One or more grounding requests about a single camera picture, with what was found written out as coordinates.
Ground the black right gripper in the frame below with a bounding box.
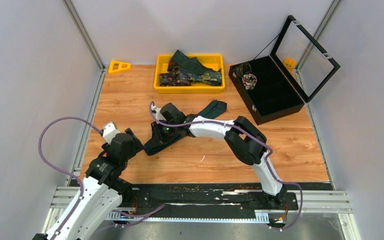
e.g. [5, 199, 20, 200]
[151, 118, 178, 148]

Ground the dark green tie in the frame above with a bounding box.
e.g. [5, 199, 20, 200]
[167, 50, 222, 75]
[144, 100, 227, 156]

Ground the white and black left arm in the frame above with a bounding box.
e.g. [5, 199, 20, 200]
[33, 123, 144, 240]

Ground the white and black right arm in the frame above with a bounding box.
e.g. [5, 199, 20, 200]
[144, 100, 286, 209]

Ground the dark patterned tie in bin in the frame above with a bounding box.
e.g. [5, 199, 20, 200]
[159, 72, 191, 87]

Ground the dark green tie in bin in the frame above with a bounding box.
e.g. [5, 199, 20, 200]
[167, 50, 222, 75]

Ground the blue floral tie in bin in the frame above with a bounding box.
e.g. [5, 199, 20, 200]
[176, 68, 222, 87]

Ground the yellow triangle toy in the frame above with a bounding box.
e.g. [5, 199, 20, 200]
[108, 60, 132, 75]

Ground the yellow plastic bin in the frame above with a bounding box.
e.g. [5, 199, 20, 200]
[153, 53, 226, 94]

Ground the rolled dark tie in box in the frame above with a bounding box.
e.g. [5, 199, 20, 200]
[232, 62, 252, 82]

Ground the rolled floral tie in box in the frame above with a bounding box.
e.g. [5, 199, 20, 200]
[241, 73, 258, 91]

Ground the yellow round toy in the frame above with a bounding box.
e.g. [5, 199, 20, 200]
[283, 58, 297, 70]

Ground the black gift box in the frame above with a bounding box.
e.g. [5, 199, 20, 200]
[228, 15, 341, 125]

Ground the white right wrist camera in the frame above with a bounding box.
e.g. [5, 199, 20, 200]
[151, 106, 166, 121]

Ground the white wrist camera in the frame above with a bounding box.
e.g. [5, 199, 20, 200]
[151, 106, 166, 121]
[102, 121, 120, 144]

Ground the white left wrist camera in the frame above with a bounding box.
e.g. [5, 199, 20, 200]
[102, 121, 120, 144]

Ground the aluminium rail frame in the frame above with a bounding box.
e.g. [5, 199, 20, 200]
[36, 179, 360, 240]

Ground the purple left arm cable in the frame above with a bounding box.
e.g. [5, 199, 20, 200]
[38, 116, 166, 240]

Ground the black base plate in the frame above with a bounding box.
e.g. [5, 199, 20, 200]
[118, 182, 299, 219]

